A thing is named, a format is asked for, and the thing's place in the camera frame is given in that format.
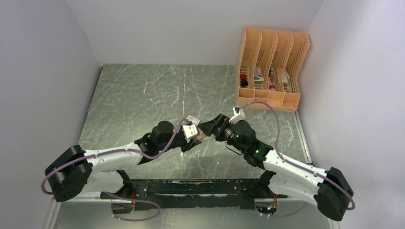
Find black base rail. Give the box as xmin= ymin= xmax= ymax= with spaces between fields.
xmin=115 ymin=178 xmax=276 ymax=213

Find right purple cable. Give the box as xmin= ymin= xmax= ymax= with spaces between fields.
xmin=239 ymin=101 xmax=356 ymax=219

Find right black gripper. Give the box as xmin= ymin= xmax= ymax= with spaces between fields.
xmin=198 ymin=113 xmax=246 ymax=154

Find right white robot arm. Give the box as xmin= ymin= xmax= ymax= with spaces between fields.
xmin=198 ymin=114 xmax=356 ymax=221

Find red white staple box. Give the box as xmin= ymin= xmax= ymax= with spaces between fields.
xmin=186 ymin=115 xmax=200 ymax=125

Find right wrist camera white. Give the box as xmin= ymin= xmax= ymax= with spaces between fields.
xmin=229 ymin=106 xmax=245 ymax=124

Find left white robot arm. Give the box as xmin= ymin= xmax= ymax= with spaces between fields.
xmin=41 ymin=119 xmax=206 ymax=202

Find pink stapler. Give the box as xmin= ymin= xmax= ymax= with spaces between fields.
xmin=196 ymin=133 xmax=208 ymax=141

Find pink items in organizer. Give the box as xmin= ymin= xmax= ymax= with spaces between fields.
xmin=254 ymin=67 xmax=292 ymax=93

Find orange file organizer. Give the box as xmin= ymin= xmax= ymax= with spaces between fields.
xmin=235 ymin=27 xmax=310 ymax=113

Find red black item in organizer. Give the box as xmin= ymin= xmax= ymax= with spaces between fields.
xmin=240 ymin=73 xmax=249 ymax=88

